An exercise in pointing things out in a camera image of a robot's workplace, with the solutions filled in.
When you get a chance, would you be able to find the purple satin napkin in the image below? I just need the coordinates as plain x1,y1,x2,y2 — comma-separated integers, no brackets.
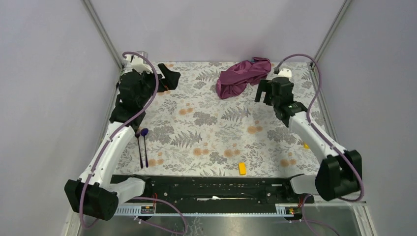
216,57,271,99

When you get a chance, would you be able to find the floral tablecloth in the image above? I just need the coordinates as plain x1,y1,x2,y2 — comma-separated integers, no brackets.
115,62,319,177

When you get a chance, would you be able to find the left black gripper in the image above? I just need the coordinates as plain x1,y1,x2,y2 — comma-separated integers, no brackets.
134,63,179,106

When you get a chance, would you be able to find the yellow block near front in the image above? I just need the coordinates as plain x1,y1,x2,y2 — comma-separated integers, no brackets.
238,163,246,176

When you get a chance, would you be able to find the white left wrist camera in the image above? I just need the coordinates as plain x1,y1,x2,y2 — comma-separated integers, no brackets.
125,54,152,73

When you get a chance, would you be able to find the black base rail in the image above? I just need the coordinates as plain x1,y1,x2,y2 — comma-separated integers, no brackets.
111,174,315,214

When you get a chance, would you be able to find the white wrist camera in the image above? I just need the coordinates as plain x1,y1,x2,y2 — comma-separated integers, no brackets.
274,68,292,78
125,54,152,73

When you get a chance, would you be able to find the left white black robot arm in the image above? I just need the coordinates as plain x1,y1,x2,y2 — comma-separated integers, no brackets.
64,63,181,221

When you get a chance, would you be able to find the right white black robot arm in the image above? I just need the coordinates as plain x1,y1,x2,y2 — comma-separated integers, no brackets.
255,77,364,203

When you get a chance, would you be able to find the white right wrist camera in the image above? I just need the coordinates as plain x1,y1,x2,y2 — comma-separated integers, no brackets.
274,68,292,78

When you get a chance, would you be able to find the dark purple fork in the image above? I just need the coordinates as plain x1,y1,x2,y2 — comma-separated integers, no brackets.
135,129,144,169

